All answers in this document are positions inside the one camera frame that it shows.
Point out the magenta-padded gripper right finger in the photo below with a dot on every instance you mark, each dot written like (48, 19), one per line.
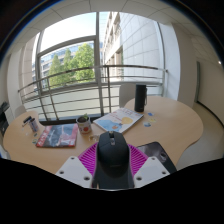
(150, 168)

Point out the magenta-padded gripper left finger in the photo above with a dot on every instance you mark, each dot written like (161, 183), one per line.
(74, 168)

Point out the black computer mouse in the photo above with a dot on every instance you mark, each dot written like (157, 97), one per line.
(112, 160)

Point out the black mouse pad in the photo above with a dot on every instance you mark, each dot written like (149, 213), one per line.
(156, 151)

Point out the red magazine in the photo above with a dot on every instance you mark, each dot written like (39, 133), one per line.
(58, 135)

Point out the white mug with plant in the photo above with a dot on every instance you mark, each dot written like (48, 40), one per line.
(84, 126)

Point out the blue and yellow book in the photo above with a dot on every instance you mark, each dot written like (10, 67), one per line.
(118, 120)

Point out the white and blue can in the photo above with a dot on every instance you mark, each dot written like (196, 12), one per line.
(33, 125)

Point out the black cylindrical bottle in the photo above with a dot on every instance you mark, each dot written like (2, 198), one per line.
(140, 98)

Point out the white chair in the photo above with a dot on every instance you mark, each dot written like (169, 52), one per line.
(126, 95)
(20, 111)

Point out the black and white printer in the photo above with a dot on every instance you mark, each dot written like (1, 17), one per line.
(3, 118)

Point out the metal balcony railing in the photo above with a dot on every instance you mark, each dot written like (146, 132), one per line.
(83, 69)

